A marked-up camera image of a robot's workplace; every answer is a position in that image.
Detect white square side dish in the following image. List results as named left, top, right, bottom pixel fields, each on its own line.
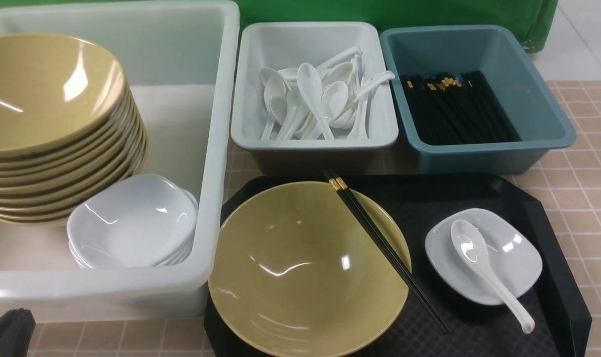
left=424, top=208, right=543, bottom=306

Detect yellow noodle bowl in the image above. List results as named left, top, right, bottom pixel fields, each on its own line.
left=208, top=181, right=410, bottom=357

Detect stack of white dishes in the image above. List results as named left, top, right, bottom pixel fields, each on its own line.
left=66, top=173, right=198, bottom=269

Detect white ceramic soup spoon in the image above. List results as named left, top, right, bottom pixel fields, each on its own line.
left=451, top=220, right=536, bottom=334

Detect light grey spoon bin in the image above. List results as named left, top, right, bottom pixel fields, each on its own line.
left=231, top=22, right=398, bottom=176

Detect black chopstick gold band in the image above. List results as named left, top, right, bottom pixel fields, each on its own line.
left=329, top=169, right=450, bottom=333
left=322, top=170, right=445, bottom=334

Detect large white plastic tub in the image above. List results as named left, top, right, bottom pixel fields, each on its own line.
left=0, top=0, right=240, bottom=323

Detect stack of yellow bowls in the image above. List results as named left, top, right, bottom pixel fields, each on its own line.
left=0, top=33, right=149, bottom=226

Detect pile of black chopsticks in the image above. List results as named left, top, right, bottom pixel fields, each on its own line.
left=400, top=70, right=521, bottom=145

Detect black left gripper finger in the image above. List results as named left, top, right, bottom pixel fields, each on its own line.
left=0, top=309, right=37, bottom=357

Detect pile of white spoons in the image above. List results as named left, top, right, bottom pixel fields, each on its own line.
left=259, top=47, right=395, bottom=141

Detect teal chopstick bin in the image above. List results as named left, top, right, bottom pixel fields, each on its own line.
left=380, top=25, right=576, bottom=176

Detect green cloth backdrop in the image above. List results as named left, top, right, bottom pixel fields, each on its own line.
left=0, top=0, right=560, bottom=54

